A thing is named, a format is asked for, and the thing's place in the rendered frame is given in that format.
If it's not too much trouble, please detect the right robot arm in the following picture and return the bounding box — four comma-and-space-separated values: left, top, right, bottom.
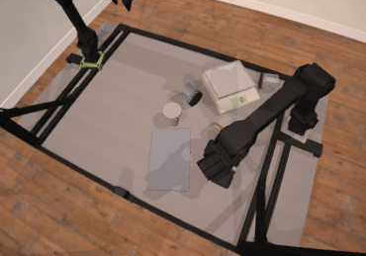
197, 62, 336, 181

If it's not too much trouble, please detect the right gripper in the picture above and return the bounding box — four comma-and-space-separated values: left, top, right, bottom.
211, 166, 235, 189

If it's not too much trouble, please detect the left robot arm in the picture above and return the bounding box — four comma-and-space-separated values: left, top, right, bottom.
55, 0, 101, 64

